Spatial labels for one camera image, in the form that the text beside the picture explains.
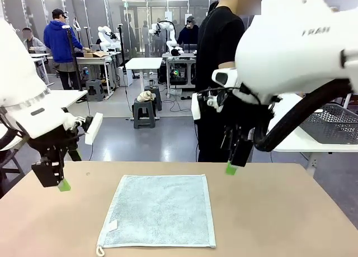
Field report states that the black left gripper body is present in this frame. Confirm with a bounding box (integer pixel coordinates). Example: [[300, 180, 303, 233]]
[[27, 122, 82, 163]]

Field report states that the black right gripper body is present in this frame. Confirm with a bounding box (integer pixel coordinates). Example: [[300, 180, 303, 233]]
[[223, 92, 274, 142]]

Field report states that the grey plastic basket with handles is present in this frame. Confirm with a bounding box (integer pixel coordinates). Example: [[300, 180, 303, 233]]
[[300, 103, 358, 145]]

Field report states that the light blue towel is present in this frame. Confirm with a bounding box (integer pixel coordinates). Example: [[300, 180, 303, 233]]
[[96, 174, 217, 255]]

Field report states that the person's right forearm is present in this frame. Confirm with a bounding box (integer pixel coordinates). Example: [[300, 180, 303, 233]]
[[218, 60, 237, 70]]

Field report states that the grey step stool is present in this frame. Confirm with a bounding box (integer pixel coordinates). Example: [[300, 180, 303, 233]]
[[133, 98, 157, 129], [85, 79, 106, 102], [144, 85, 163, 112]]

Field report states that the black computer with coloured lights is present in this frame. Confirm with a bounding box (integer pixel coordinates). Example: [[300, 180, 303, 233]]
[[169, 68, 187, 86]]

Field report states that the long white desk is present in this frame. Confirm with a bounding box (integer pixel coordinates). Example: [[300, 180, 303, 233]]
[[29, 53, 55, 86]]

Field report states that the black tripod with white head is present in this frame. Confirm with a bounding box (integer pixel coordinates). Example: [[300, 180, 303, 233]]
[[60, 24, 84, 92]]

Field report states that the grey work desk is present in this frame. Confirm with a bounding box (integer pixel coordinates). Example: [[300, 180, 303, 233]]
[[53, 54, 123, 97]]

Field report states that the grey robot workbench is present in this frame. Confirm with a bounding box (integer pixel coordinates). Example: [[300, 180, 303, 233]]
[[161, 52, 196, 99]]

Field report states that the person in black t-shirt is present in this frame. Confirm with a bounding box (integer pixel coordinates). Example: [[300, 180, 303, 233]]
[[194, 0, 263, 163]]

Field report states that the open cardboard box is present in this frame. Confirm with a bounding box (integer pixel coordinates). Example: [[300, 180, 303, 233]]
[[83, 50, 109, 59]]

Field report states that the white cabinet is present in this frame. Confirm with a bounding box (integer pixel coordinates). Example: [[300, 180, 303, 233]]
[[117, 66, 134, 87]]

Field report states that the person in grey jacket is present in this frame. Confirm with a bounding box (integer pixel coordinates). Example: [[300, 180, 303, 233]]
[[21, 27, 48, 54]]

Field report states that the cream cloth bundle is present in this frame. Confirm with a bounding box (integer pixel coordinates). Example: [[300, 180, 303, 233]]
[[136, 91, 157, 103]]

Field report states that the man in blue hoodie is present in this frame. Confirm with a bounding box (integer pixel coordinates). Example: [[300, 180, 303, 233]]
[[43, 8, 84, 91]]

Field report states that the person in dark jacket, cap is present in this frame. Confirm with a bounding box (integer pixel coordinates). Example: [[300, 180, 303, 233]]
[[177, 16, 200, 54]]

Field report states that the black pole stand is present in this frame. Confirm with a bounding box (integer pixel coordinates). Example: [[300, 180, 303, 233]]
[[116, 23, 127, 73]]

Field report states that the white standing desk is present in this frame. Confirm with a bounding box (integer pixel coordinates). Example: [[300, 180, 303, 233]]
[[125, 57, 163, 121]]

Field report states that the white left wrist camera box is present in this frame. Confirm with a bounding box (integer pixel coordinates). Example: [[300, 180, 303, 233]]
[[82, 112, 103, 145]]

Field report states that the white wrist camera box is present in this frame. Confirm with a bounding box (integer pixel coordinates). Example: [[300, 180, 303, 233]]
[[82, 112, 103, 145], [191, 89, 224, 121]]

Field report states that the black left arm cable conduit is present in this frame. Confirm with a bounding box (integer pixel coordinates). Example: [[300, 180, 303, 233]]
[[0, 128, 30, 153]]

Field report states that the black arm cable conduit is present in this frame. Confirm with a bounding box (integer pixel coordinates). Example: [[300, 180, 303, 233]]
[[253, 78, 354, 153], [0, 128, 30, 153]]

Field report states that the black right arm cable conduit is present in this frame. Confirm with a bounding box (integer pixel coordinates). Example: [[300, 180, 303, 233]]
[[253, 78, 354, 153]]

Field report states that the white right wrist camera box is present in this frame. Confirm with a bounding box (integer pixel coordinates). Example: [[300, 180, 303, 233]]
[[191, 89, 224, 121]]

